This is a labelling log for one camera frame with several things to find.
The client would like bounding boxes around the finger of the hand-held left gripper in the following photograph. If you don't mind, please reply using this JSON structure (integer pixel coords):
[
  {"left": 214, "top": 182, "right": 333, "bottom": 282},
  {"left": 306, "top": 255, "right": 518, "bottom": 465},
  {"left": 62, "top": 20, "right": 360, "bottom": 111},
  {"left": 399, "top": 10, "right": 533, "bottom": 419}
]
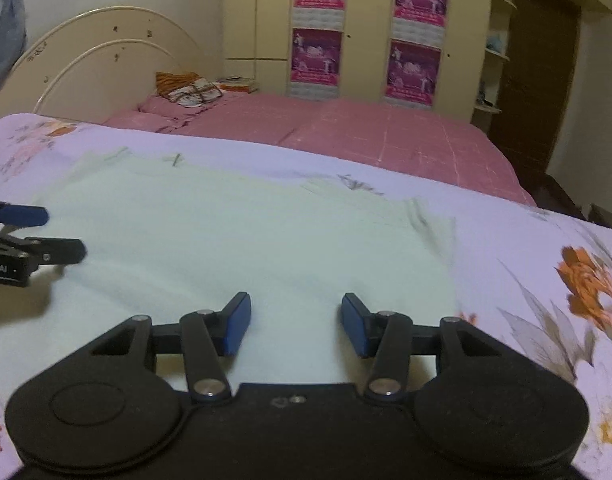
[
  {"left": 0, "top": 232, "right": 87, "bottom": 265},
  {"left": 0, "top": 199, "right": 50, "bottom": 233}
]

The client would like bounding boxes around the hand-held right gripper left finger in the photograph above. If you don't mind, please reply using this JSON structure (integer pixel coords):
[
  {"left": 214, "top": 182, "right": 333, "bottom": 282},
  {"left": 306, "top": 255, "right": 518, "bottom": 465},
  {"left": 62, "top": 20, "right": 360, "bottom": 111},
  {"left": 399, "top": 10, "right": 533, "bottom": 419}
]
[{"left": 71, "top": 291, "right": 252, "bottom": 404}]

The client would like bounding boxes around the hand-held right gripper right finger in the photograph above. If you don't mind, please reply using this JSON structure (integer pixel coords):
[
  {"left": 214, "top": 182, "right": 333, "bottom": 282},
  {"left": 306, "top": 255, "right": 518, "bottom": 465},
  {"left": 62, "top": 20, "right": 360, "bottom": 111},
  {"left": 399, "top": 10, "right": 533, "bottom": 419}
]
[{"left": 341, "top": 292, "right": 517, "bottom": 404}]

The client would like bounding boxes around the pale green knit sweater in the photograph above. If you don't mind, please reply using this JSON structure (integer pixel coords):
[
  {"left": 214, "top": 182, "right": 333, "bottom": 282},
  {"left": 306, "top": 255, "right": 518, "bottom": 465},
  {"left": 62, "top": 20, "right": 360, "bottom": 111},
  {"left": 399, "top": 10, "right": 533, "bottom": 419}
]
[{"left": 16, "top": 147, "right": 459, "bottom": 391}]

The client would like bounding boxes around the cream arched headboard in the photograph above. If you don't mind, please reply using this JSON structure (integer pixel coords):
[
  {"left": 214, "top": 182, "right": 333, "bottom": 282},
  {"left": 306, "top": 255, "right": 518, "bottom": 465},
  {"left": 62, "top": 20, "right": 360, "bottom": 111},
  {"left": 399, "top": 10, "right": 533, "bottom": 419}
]
[{"left": 0, "top": 6, "right": 203, "bottom": 125}]

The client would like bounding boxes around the lilac floral blanket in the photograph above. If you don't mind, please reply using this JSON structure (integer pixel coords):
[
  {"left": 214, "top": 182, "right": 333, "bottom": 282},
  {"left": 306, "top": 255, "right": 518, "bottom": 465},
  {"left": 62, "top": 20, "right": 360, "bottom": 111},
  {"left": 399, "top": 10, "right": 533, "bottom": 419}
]
[{"left": 0, "top": 112, "right": 612, "bottom": 476}]

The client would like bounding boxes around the pink bed sheet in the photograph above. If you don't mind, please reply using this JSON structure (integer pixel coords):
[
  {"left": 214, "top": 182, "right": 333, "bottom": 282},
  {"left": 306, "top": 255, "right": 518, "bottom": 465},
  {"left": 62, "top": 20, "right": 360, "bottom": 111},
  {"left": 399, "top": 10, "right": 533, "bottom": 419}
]
[{"left": 102, "top": 91, "right": 537, "bottom": 206}]

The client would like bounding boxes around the orange white patterned pillow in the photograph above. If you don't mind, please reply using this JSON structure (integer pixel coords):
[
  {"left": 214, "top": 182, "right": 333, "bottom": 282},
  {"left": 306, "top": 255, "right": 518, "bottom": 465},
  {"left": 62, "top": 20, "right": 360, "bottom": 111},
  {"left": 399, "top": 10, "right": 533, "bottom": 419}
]
[{"left": 155, "top": 71, "right": 224, "bottom": 108}]

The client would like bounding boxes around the cream wardrobe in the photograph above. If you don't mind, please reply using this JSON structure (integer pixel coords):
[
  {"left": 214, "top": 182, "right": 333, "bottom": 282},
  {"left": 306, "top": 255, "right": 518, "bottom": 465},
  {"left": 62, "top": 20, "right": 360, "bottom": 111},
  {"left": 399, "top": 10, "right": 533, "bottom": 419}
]
[{"left": 223, "top": 0, "right": 497, "bottom": 123}]

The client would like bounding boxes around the cream corner shelf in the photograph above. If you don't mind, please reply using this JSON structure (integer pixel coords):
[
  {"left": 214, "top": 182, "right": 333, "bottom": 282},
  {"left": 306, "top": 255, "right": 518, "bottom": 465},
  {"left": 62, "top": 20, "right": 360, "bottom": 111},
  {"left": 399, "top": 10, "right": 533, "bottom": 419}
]
[{"left": 470, "top": 0, "right": 518, "bottom": 126}]

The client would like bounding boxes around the dark wooden door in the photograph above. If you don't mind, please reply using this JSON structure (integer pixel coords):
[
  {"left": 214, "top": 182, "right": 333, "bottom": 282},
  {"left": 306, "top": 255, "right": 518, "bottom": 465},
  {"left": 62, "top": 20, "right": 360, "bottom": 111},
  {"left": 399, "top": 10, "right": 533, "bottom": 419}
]
[{"left": 488, "top": 0, "right": 582, "bottom": 186}]

